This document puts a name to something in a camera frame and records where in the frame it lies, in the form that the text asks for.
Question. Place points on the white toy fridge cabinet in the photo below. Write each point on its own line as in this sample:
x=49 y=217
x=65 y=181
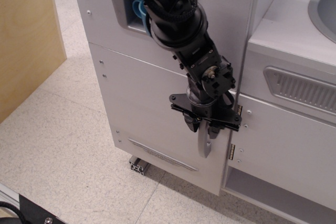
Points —
x=228 y=27

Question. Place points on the grey vent panel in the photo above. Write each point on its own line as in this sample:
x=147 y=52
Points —
x=304 y=90

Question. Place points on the grey fridge door handle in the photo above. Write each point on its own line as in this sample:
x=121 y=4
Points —
x=203 y=139

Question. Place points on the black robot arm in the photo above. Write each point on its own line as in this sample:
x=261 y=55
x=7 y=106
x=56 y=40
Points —
x=180 y=26

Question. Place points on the grey sink basin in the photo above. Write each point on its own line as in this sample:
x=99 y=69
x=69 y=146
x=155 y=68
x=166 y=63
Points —
x=322 y=15

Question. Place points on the aluminium extrusion foot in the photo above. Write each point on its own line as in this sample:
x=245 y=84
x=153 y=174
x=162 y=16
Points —
x=139 y=165

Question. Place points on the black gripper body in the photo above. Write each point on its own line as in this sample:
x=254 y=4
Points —
x=219 y=111

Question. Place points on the aluminium rail bottom left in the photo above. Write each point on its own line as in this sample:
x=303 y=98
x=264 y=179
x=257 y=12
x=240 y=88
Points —
x=11 y=197

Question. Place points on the upper brass oven hinge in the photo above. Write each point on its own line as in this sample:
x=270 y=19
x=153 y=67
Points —
x=239 y=110

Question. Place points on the light plywood panel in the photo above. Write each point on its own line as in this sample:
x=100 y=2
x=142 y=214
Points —
x=32 y=48

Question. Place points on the blue plastic cup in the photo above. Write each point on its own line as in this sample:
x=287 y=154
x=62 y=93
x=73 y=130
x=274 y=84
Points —
x=139 y=9

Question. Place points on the lower brass oven hinge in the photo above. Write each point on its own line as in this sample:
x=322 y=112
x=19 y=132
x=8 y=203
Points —
x=231 y=153

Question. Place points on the white toy oven cabinet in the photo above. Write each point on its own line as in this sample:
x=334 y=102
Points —
x=284 y=159

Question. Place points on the brass oven hinge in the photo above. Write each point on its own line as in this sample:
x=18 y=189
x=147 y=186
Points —
x=231 y=153
x=239 y=110

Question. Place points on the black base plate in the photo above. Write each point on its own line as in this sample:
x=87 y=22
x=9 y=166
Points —
x=35 y=213

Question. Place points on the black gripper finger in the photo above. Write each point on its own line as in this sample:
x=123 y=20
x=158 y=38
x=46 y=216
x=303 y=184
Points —
x=192 y=121
x=213 y=130

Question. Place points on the white low fridge door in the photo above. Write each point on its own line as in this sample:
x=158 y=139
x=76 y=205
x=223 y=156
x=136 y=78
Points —
x=136 y=97

